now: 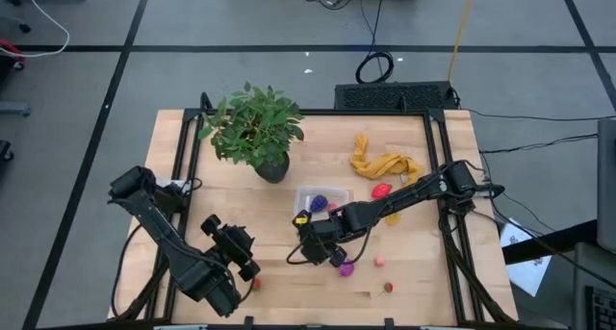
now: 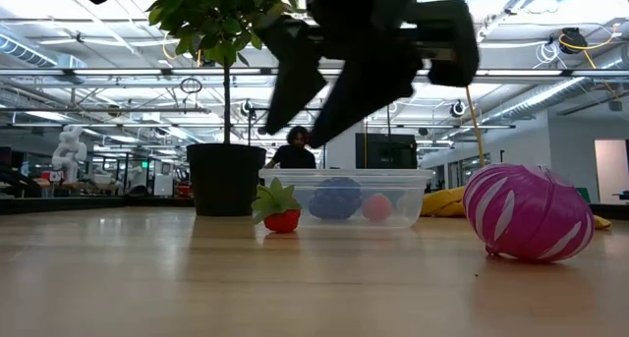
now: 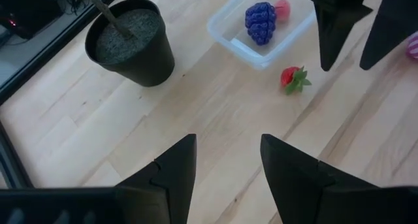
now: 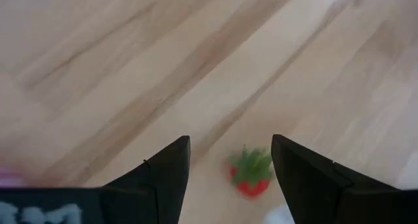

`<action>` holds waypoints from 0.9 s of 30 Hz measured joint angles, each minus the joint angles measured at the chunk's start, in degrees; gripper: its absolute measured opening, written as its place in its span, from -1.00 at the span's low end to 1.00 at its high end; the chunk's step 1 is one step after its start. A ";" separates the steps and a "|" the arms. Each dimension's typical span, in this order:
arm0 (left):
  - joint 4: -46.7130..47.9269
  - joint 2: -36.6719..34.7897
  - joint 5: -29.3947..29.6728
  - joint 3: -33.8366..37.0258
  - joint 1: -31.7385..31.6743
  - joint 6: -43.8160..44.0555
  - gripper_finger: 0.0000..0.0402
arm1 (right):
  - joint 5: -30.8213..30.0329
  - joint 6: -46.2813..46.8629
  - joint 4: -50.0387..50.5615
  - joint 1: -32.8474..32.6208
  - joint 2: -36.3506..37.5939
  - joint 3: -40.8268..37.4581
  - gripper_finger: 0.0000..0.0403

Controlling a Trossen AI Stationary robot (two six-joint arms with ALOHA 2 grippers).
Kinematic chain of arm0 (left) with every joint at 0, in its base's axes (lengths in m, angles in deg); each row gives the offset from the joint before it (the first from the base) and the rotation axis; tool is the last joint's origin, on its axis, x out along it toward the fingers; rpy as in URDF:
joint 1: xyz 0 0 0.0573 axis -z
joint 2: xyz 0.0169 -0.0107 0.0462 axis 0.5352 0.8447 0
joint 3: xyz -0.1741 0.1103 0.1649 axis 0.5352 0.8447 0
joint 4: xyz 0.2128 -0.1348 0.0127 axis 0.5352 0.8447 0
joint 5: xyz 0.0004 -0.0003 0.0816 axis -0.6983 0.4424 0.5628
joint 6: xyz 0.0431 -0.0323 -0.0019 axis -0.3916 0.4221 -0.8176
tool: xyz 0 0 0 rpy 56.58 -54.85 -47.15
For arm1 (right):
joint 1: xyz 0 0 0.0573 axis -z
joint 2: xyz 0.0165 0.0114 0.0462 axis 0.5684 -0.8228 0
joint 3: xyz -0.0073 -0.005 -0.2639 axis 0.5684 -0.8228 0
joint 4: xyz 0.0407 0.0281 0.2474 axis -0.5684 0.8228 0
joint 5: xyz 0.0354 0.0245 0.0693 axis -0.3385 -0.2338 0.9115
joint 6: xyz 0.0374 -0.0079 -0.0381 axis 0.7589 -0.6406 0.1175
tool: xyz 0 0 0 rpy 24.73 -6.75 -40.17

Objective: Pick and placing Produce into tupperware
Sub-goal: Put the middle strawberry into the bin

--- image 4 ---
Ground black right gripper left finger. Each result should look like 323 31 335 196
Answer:
97 135 191 224

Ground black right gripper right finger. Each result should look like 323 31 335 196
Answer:
270 135 418 224

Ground small red toy strawberry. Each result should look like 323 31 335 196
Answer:
227 144 274 200

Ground magenta white striped toy onion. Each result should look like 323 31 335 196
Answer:
0 167 25 188

